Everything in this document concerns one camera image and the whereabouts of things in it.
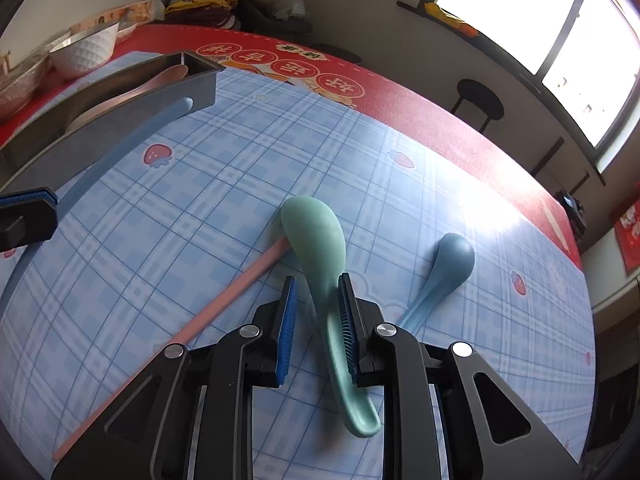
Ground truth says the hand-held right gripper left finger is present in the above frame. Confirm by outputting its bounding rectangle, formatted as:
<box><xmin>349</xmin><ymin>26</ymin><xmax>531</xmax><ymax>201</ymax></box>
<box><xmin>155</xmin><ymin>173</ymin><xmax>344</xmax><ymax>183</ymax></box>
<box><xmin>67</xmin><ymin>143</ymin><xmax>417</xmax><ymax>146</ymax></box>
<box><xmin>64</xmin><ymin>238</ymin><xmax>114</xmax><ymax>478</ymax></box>
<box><xmin>50</xmin><ymin>275</ymin><xmax>300</xmax><ymax>480</ymax></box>

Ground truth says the pink bowl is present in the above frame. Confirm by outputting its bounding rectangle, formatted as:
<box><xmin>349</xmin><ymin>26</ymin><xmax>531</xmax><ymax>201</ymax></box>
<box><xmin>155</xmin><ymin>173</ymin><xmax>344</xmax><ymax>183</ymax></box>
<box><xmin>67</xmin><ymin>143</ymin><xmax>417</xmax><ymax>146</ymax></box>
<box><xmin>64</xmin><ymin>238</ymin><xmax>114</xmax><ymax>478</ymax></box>
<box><xmin>112</xmin><ymin>20</ymin><xmax>140</xmax><ymax>46</ymax></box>

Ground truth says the blue plaid tablecloth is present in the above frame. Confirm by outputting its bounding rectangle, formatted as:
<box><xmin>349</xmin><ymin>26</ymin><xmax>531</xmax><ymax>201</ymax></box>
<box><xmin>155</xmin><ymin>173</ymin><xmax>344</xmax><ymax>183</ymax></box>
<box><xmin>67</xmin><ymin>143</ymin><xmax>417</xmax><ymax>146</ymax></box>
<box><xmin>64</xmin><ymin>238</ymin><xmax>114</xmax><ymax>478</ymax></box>
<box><xmin>0</xmin><ymin>52</ymin><xmax>599</xmax><ymax>480</ymax></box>

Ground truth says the yellow packet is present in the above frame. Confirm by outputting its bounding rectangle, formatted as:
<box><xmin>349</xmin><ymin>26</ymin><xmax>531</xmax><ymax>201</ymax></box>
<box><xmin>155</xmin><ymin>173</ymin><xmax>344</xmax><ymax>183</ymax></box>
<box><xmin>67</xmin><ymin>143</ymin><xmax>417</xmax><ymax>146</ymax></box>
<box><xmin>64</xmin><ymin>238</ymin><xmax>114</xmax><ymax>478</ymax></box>
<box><xmin>423</xmin><ymin>2</ymin><xmax>479</xmax><ymax>39</ymax></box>

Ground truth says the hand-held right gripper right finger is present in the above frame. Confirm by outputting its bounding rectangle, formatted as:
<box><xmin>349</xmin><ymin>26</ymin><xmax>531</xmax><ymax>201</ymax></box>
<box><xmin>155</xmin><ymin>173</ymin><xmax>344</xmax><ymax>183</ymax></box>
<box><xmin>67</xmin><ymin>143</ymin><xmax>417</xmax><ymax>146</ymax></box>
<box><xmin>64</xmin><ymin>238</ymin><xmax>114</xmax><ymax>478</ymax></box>
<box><xmin>337</xmin><ymin>273</ymin><xmax>584</xmax><ymax>480</ymax></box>

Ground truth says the dark window sill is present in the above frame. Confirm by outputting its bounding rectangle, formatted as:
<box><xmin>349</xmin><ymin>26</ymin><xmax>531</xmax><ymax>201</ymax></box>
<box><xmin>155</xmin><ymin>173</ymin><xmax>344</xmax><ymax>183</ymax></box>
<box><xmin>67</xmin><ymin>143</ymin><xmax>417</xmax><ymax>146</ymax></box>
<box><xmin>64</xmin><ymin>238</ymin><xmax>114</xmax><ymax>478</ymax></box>
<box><xmin>396</xmin><ymin>0</ymin><xmax>609</xmax><ymax>189</ymax></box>

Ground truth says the dark wooden frame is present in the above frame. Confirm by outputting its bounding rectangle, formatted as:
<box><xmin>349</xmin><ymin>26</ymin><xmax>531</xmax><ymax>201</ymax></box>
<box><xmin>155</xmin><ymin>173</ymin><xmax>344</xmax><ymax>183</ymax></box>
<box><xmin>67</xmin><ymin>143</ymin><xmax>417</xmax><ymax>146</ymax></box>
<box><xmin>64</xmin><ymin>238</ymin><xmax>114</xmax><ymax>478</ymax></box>
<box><xmin>529</xmin><ymin>137</ymin><xmax>591</xmax><ymax>196</ymax></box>

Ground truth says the black round stool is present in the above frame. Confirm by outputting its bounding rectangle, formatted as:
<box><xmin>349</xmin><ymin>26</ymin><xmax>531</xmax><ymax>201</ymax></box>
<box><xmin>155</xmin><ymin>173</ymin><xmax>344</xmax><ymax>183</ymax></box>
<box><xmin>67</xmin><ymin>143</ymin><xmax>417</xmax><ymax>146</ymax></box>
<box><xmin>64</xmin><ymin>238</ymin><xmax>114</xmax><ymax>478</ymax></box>
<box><xmin>309</xmin><ymin>42</ymin><xmax>364</xmax><ymax>66</ymax></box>
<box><xmin>449</xmin><ymin>78</ymin><xmax>505</xmax><ymax>136</ymax></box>

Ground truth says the blue chopstick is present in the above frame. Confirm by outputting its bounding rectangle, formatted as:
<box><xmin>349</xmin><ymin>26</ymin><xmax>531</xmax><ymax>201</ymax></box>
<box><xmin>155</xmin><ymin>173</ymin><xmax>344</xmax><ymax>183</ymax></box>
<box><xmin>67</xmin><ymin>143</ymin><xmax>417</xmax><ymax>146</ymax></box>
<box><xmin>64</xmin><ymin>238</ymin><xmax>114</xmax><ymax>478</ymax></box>
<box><xmin>0</xmin><ymin>96</ymin><xmax>195</xmax><ymax>319</ymax></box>

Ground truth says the red printed tablecloth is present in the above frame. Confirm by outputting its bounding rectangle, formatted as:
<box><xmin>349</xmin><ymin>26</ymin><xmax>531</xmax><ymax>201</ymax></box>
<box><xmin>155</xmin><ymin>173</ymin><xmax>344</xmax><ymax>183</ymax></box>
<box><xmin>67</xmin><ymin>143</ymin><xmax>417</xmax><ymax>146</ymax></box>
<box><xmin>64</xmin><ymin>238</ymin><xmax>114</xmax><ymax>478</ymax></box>
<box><xmin>0</xmin><ymin>23</ymin><xmax>585</xmax><ymax>271</ymax></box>

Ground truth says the red wall poster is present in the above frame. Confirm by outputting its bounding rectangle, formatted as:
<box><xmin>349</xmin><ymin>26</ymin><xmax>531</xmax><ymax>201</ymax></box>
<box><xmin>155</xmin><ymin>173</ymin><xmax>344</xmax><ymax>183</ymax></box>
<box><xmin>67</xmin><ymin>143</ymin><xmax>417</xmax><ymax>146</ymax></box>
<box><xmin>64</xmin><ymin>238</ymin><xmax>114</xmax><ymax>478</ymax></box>
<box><xmin>612</xmin><ymin>200</ymin><xmax>640</xmax><ymax>276</ymax></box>

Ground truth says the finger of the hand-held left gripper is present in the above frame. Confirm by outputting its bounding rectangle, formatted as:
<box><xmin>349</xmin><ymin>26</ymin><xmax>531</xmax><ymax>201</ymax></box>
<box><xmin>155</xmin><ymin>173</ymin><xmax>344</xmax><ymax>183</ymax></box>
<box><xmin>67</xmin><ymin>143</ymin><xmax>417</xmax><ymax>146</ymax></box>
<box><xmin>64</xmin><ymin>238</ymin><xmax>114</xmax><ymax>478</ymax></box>
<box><xmin>0</xmin><ymin>187</ymin><xmax>60</xmax><ymax>256</ymax></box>

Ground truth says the black bag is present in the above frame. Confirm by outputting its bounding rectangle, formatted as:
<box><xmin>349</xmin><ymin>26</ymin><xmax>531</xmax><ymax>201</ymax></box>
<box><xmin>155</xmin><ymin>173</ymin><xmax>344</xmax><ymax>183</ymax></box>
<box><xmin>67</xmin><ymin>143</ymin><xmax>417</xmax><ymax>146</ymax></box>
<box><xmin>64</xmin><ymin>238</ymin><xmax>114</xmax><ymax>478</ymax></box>
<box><xmin>232</xmin><ymin>0</ymin><xmax>314</xmax><ymax>36</ymax></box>

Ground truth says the window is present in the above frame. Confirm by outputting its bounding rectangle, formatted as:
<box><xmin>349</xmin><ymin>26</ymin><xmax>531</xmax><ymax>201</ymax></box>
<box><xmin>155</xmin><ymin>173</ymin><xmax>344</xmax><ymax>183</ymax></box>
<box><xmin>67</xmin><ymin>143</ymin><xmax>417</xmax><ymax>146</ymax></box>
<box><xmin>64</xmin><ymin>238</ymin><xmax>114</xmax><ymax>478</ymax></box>
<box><xmin>422</xmin><ymin>0</ymin><xmax>640</xmax><ymax>171</ymax></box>

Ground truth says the green plastic spoon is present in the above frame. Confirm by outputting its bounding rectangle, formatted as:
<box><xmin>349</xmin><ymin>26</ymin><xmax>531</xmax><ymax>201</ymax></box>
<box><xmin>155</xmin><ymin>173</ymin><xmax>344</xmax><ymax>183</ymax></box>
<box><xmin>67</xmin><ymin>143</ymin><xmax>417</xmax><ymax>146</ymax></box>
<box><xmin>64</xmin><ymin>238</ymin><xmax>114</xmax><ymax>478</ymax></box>
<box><xmin>280</xmin><ymin>196</ymin><xmax>382</xmax><ymax>437</ymax></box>

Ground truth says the white textured bowl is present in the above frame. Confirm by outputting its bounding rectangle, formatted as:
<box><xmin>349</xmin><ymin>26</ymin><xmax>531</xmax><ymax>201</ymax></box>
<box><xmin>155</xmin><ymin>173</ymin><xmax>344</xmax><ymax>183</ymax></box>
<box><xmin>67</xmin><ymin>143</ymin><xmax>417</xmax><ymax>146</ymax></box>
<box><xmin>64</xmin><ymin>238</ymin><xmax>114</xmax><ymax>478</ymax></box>
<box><xmin>48</xmin><ymin>20</ymin><xmax>121</xmax><ymax>80</ymax></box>

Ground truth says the clear glass container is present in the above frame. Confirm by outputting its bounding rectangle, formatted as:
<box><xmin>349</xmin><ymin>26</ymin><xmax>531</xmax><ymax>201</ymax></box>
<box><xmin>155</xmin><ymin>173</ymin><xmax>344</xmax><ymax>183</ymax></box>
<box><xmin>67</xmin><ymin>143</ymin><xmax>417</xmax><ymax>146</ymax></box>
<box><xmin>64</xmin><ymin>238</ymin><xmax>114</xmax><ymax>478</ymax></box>
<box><xmin>0</xmin><ymin>50</ymin><xmax>54</xmax><ymax>114</ymax></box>

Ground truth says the black device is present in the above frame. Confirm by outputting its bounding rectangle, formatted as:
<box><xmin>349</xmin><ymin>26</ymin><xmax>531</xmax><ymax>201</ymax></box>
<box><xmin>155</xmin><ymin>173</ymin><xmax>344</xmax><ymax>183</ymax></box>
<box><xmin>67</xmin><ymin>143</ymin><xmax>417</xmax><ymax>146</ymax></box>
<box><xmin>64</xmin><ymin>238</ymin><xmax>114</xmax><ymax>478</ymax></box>
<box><xmin>557</xmin><ymin>190</ymin><xmax>589</xmax><ymax>241</ymax></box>

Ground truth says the orange snack box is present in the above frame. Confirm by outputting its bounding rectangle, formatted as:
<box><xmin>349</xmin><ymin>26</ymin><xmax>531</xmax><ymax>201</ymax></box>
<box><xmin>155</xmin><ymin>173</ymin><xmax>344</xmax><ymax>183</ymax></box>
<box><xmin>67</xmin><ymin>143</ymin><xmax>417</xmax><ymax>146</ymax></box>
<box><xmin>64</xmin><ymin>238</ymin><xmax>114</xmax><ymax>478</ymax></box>
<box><xmin>67</xmin><ymin>0</ymin><xmax>154</xmax><ymax>34</ymax></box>

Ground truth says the pink chopstick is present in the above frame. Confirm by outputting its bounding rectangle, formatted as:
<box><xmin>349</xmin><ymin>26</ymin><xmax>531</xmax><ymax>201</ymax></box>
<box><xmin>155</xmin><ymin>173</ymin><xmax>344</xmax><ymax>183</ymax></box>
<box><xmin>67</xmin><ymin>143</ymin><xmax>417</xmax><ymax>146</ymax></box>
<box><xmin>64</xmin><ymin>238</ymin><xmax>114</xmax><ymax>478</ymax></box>
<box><xmin>51</xmin><ymin>237</ymin><xmax>294</xmax><ymax>461</ymax></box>

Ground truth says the blue plastic spoon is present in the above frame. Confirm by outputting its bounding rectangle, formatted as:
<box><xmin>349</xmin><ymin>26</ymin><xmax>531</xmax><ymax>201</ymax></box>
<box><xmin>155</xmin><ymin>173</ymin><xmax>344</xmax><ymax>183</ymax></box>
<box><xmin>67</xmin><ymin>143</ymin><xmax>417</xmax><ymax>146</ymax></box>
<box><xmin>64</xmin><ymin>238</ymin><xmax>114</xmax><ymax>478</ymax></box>
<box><xmin>397</xmin><ymin>232</ymin><xmax>476</xmax><ymax>334</ymax></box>

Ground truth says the pink plastic spoon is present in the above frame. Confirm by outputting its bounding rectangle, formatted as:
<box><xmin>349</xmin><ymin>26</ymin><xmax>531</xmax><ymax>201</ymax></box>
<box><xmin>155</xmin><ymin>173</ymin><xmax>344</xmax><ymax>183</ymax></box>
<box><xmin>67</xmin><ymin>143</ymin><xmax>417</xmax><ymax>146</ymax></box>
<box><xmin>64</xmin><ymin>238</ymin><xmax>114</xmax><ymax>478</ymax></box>
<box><xmin>92</xmin><ymin>64</ymin><xmax>190</xmax><ymax>116</ymax></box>

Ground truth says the metal rectangular tray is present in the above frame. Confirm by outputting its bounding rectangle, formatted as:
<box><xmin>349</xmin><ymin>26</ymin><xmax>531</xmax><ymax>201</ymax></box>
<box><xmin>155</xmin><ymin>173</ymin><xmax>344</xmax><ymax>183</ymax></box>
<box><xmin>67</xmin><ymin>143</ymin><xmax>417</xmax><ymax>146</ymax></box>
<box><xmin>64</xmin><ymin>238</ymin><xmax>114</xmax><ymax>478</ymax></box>
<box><xmin>0</xmin><ymin>50</ymin><xmax>227</xmax><ymax>196</ymax></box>

